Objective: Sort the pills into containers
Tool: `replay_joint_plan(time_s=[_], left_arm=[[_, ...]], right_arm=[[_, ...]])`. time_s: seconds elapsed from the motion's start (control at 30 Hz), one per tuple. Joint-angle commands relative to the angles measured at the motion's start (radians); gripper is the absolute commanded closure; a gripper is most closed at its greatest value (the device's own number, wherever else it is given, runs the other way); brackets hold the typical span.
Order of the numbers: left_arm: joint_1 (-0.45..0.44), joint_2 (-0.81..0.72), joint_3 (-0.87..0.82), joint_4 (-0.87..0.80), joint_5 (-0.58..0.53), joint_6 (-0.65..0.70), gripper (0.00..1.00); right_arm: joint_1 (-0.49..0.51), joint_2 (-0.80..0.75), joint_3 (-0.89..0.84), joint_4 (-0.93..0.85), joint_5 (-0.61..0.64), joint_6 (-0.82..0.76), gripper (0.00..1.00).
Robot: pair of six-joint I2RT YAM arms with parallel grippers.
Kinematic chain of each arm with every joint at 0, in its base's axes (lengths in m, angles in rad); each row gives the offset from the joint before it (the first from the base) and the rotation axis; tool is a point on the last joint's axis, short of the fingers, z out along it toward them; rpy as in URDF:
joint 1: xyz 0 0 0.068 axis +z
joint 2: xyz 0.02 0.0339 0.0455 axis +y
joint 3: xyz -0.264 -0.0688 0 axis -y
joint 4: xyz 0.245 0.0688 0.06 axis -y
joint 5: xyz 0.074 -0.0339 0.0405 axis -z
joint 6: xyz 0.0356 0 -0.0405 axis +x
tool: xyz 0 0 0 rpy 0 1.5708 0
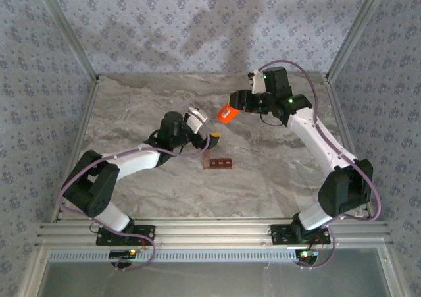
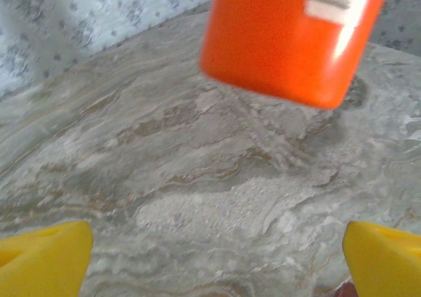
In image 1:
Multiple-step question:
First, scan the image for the orange pill bottle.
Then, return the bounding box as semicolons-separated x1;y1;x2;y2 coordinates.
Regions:
217;103;239;125

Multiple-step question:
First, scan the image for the brown pill organizer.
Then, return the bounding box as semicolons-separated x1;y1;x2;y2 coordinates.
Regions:
201;157;234;171

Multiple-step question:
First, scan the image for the small circuit board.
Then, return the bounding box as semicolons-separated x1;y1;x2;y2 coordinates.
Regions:
295;249;320;260
109;249;137;259

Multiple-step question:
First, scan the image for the grey metal panel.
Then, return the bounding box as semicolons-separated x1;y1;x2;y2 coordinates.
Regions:
36;249;395;297

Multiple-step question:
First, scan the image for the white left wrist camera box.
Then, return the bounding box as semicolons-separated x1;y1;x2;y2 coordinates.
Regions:
184;107;209;134

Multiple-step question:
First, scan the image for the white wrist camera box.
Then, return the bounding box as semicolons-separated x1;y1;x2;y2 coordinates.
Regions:
184;107;209;134
247;69;267;94

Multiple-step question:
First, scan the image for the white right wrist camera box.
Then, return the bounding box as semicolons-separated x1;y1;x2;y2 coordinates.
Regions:
247;69;267;94

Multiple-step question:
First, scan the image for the aluminium table side rail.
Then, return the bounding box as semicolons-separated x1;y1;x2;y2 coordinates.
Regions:
324;76;376;221
49;76;101;224

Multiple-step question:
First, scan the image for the aluminium mounting rail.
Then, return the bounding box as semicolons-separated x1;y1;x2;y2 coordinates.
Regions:
34;220;394;249

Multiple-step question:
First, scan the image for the aluminium frame post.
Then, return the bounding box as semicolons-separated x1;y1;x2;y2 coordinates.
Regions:
325;0;392;80
31;0;100;82

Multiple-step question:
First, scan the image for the grey slotted cable duct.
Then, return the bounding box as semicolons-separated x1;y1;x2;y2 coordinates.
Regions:
48;248;302;263

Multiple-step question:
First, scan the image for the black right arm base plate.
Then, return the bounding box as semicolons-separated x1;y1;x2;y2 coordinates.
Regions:
270;224;331;245

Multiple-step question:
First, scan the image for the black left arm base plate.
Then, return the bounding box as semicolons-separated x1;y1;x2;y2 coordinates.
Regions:
95;225;156;246

